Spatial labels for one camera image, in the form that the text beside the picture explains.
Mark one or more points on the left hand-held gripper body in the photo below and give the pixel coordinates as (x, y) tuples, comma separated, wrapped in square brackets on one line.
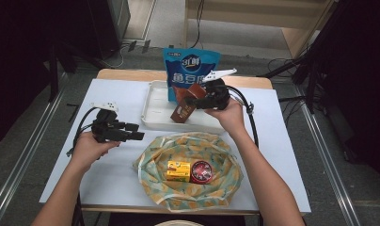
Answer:
[(106, 125)]

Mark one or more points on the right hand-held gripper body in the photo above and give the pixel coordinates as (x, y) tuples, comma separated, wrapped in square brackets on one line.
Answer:
[(218, 94)]

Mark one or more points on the long brown box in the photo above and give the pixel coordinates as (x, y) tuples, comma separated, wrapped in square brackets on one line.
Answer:
[(182, 112)]

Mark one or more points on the blue snack pouch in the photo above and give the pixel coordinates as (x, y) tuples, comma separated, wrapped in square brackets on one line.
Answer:
[(191, 70)]

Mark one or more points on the white plastic tray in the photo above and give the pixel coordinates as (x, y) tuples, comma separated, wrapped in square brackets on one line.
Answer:
[(160, 109)]

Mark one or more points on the lemon-print cloth bag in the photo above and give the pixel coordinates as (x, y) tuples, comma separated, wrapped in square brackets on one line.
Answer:
[(153, 188)]

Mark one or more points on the yellow drink carton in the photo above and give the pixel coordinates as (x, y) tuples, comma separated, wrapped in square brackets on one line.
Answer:
[(178, 171)]

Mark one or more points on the person's right hand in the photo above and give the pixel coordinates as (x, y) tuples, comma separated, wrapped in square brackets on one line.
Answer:
[(232, 117)]

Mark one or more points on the person's left hand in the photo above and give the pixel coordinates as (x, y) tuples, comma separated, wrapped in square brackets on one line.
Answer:
[(87, 150)]

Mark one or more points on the red round tin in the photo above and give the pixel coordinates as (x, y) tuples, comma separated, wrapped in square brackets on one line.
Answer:
[(201, 172)]

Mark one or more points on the black metal stand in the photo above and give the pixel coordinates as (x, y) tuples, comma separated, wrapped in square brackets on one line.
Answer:
[(313, 75), (54, 72)]

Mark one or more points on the wooden shelf unit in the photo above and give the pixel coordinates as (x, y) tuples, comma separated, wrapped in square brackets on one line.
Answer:
[(241, 15)]

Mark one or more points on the black cabinet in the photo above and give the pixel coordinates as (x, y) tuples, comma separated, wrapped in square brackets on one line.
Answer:
[(106, 22)]

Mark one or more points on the metal floor rail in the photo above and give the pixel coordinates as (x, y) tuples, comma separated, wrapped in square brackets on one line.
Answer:
[(25, 163), (329, 163)]

